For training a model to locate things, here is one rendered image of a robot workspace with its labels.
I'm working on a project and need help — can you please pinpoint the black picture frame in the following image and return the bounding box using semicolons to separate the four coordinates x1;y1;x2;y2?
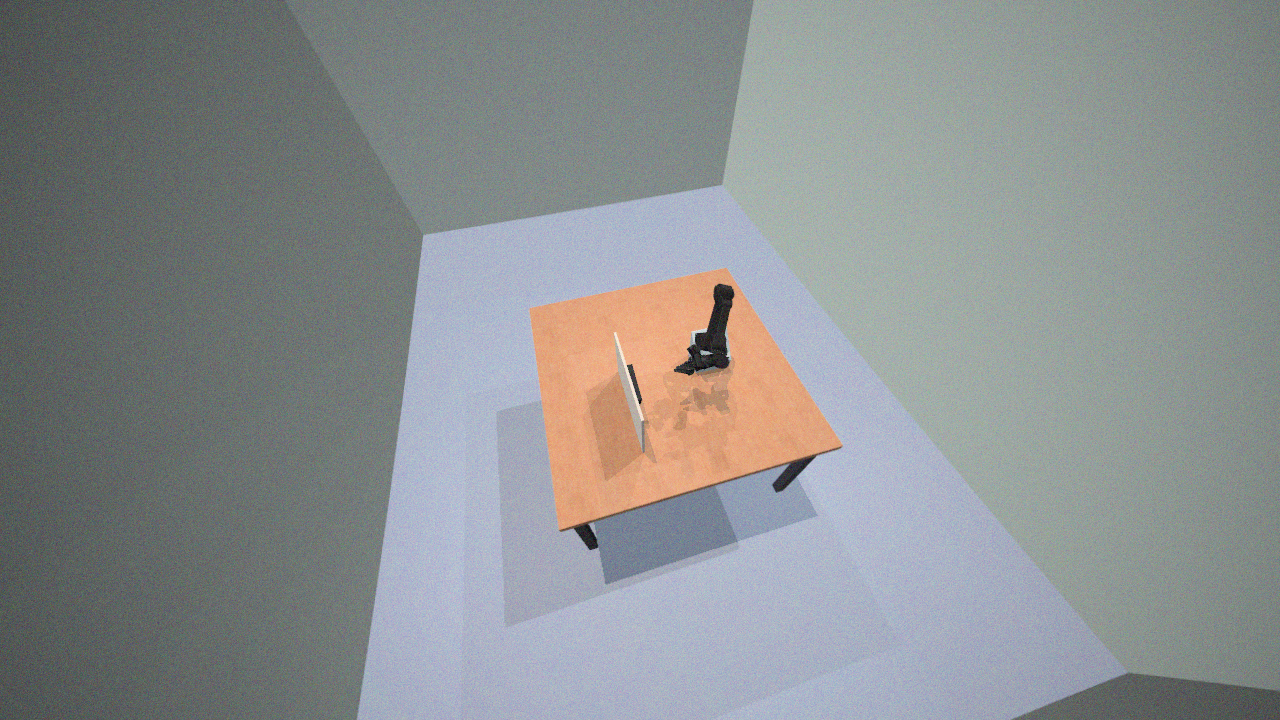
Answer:
627;364;643;405

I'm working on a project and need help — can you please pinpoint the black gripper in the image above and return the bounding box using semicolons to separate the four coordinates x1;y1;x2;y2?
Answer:
675;354;710;375

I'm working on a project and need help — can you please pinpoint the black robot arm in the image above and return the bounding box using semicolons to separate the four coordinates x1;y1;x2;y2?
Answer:
687;284;735;369

